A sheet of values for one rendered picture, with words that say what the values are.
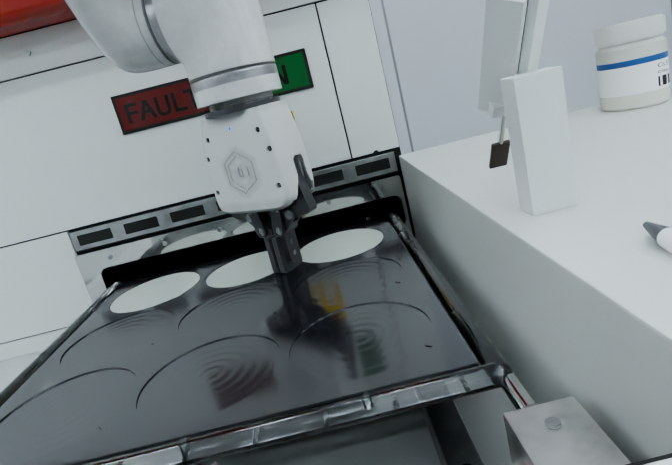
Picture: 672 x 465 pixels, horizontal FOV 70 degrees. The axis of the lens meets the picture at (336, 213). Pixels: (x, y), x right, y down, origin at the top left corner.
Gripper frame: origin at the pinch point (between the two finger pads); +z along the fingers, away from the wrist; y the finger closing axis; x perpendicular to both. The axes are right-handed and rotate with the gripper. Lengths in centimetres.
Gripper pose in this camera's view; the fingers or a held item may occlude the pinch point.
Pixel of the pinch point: (283, 250)
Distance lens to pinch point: 51.5
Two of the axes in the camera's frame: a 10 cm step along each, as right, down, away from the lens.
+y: 8.2, -0.6, -5.7
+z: 2.4, 9.4, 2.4
